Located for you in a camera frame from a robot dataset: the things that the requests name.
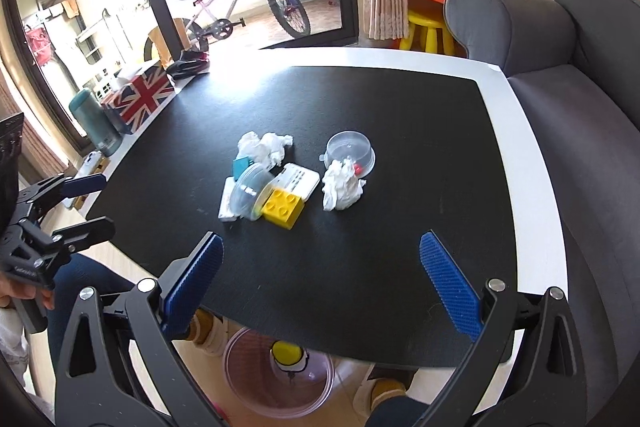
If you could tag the yellow plastic stool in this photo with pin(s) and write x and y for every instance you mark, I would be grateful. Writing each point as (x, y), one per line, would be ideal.
(432, 32)

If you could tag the left slipper foot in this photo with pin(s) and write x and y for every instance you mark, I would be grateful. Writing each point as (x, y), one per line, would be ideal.
(208, 332)

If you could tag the teal thermos bottle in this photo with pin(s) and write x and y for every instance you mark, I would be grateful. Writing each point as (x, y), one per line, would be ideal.
(91, 116)

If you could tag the yellow toy brick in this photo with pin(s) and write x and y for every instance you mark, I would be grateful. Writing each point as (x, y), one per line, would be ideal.
(282, 208)

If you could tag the union jack tissue box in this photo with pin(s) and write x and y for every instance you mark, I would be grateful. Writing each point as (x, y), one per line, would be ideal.
(140, 98)

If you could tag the clear round plastic container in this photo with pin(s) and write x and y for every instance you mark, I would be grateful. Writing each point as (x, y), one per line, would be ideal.
(351, 145)

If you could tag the black red gloves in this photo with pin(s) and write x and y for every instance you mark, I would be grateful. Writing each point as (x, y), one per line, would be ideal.
(190, 63)

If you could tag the slipper foot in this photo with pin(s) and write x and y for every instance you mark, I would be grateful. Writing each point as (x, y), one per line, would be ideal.
(208, 332)
(382, 383)

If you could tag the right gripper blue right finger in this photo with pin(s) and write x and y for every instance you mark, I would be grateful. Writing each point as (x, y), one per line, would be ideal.
(455, 292)

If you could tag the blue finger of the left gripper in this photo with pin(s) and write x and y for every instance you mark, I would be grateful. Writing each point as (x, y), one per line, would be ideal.
(85, 185)
(86, 234)

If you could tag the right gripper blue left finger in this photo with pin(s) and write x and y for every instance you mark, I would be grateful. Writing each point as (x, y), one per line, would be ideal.
(185, 283)

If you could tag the white test cassette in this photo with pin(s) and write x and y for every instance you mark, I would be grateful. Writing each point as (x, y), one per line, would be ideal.
(225, 214)

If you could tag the right slipper foot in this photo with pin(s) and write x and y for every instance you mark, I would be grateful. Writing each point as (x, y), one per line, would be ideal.
(382, 383)

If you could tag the white tissue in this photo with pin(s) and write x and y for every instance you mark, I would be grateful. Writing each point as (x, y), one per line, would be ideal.
(267, 150)
(341, 187)

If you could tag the grey fabric sofa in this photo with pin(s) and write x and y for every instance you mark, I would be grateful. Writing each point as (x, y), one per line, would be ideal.
(574, 66)

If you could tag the pink translucent trash bin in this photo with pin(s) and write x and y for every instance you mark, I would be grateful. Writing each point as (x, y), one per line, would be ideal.
(257, 382)

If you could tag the clear plastic bowl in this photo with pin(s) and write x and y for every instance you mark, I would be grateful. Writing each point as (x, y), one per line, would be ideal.
(250, 192)

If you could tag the white card box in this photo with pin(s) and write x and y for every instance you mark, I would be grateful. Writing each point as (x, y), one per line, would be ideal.
(297, 180)

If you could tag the person left hand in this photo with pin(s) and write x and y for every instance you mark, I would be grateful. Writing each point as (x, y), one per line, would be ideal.
(12, 289)

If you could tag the teal toy block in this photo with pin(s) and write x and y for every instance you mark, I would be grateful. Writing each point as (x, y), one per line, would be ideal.
(239, 165)

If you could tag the white coffee table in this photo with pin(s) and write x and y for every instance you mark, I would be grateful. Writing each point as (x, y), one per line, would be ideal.
(455, 154)

